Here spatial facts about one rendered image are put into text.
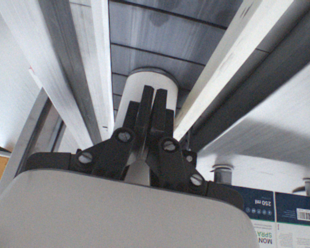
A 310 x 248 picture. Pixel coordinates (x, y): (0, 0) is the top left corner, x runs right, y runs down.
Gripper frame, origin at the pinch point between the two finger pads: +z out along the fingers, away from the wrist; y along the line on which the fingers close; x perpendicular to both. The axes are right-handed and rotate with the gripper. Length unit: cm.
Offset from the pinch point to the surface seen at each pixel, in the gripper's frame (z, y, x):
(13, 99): 19.9, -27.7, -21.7
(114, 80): 7.8, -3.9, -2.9
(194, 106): 3.1, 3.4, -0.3
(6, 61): 15.2, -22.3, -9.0
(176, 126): 5.0, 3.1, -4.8
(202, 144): 13.3, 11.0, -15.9
